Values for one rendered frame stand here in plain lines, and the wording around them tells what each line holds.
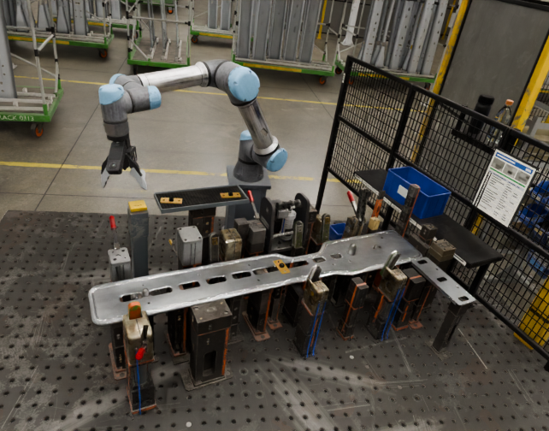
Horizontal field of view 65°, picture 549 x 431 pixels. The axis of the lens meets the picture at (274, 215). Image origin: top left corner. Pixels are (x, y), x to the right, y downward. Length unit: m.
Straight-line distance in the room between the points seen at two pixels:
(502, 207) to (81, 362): 1.85
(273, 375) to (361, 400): 0.34
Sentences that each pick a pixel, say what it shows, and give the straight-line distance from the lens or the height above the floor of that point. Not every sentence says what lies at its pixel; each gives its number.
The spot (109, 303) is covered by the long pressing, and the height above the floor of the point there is 1.00.
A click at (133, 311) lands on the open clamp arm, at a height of 1.08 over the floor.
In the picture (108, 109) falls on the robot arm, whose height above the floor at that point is 1.58.
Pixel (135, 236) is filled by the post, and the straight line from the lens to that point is 1.79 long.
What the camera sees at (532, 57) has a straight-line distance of 3.57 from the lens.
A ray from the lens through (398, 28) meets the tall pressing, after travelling 9.50.
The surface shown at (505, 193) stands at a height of 1.29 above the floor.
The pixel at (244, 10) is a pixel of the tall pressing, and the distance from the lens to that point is 8.33.
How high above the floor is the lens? 2.07
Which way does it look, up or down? 32 degrees down
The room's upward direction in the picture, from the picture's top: 9 degrees clockwise
